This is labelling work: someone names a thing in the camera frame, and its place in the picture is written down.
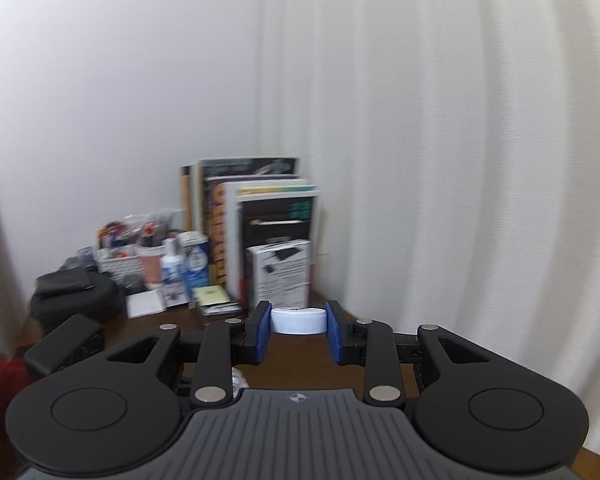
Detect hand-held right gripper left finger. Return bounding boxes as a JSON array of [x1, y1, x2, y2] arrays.
[[105, 301, 272, 407]]

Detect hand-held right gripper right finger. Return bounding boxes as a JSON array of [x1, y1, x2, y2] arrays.
[[323, 300, 492, 407]]

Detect white bottle cap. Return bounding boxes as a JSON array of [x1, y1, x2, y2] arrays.
[[271, 307, 328, 335]]

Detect small white plastic bottle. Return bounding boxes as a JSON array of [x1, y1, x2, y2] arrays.
[[160, 238, 184, 284]]

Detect black zip case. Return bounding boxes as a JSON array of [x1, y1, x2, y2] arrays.
[[30, 266, 124, 335]]

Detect white product box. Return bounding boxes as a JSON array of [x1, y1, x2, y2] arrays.
[[246, 239, 312, 312]]

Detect yellow sticky notes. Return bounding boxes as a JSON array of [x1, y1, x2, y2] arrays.
[[192, 285, 231, 307]]

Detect white notepad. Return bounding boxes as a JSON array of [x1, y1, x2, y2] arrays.
[[126, 290, 164, 319]]

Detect small patterned box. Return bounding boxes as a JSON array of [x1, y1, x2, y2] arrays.
[[162, 284, 191, 307]]

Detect white basket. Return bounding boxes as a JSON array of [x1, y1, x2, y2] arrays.
[[95, 245, 147, 283]]

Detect blue and white carton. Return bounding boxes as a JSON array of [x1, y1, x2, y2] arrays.
[[179, 231, 211, 287]]

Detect pink pen cup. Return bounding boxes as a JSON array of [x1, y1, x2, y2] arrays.
[[136, 245, 164, 287]]

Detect row of upright books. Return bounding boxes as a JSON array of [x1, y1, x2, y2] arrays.
[[180, 156, 320, 311]]

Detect white pleated curtain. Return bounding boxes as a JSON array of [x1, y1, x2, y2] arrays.
[[254, 0, 600, 453]]

